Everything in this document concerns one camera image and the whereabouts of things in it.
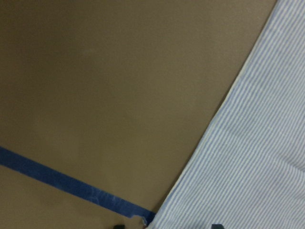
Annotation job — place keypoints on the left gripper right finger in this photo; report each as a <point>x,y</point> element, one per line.
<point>217,226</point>

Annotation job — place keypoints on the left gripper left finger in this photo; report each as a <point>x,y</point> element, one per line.
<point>120,226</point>

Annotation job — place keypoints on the blue striped button-up shirt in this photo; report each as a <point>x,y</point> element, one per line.
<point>248,170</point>

